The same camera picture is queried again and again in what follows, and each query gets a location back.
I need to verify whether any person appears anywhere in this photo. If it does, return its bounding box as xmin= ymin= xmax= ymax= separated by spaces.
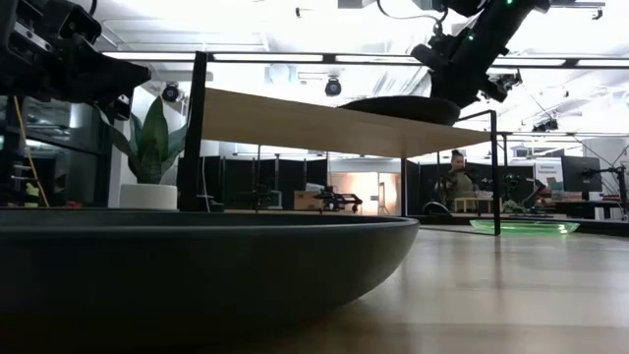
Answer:
xmin=433 ymin=148 xmax=481 ymax=211

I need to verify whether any white printed sign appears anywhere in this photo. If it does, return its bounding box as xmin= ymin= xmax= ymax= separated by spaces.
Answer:
xmin=534 ymin=161 xmax=564 ymax=191

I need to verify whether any long ceiling light strip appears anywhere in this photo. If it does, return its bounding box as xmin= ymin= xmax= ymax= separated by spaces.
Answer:
xmin=100 ymin=50 xmax=629 ymax=69

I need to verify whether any black computer monitor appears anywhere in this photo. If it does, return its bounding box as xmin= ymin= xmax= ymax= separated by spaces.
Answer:
xmin=561 ymin=155 xmax=603 ymax=194

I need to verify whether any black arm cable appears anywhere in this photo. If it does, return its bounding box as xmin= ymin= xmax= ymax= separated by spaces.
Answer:
xmin=375 ymin=0 xmax=449 ymax=36

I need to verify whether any black ceiling-mounted camera rig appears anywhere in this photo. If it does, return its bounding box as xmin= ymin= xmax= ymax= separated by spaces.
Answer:
xmin=486 ymin=71 xmax=523 ymax=102

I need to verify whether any green transparent glass plate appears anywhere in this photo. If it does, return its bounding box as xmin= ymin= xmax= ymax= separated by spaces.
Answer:
xmin=469 ymin=218 xmax=582 ymax=236

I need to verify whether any black storage rack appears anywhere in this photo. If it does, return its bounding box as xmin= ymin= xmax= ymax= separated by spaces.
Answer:
xmin=0 ymin=95 xmax=113 ymax=208

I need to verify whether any small wooden table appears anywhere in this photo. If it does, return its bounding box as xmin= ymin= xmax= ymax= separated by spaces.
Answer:
xmin=452 ymin=197 xmax=495 ymax=214

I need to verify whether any yellow cable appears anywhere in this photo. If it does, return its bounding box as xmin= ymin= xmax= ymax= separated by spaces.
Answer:
xmin=13 ymin=95 xmax=51 ymax=208

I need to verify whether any large dark green plate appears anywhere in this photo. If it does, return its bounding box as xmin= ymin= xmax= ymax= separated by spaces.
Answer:
xmin=0 ymin=208 xmax=422 ymax=345

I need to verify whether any green snake plant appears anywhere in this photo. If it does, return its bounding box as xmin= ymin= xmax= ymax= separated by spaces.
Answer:
xmin=97 ymin=95 xmax=189 ymax=186

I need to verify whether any white round planter pot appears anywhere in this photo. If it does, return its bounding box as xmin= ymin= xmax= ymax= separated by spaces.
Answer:
xmin=119 ymin=183 xmax=179 ymax=211

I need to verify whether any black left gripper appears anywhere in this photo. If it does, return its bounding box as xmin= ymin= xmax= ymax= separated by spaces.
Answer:
xmin=46 ymin=0 xmax=151 ymax=122

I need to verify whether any cardboard box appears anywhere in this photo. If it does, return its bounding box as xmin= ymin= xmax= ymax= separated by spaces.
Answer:
xmin=293 ymin=190 xmax=325 ymax=212

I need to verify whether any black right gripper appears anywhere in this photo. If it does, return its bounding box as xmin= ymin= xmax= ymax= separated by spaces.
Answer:
xmin=411 ymin=29 xmax=510 ymax=110

